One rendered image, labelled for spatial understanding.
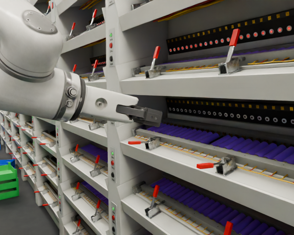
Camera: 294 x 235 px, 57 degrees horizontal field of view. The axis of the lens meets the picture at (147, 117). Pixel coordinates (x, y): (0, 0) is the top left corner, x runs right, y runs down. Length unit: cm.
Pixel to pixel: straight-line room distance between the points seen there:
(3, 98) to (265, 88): 40
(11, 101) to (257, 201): 43
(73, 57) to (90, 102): 115
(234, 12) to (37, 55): 57
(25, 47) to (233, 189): 43
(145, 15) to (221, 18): 22
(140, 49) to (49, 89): 56
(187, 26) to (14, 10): 64
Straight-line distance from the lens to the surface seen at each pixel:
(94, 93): 44
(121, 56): 90
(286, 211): 51
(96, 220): 127
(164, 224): 80
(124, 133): 91
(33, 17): 40
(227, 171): 58
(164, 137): 77
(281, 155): 60
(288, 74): 47
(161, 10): 74
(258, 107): 70
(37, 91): 42
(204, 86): 59
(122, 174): 94
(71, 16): 162
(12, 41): 39
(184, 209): 80
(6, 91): 42
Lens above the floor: 93
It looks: 6 degrees down
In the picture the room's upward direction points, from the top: straight up
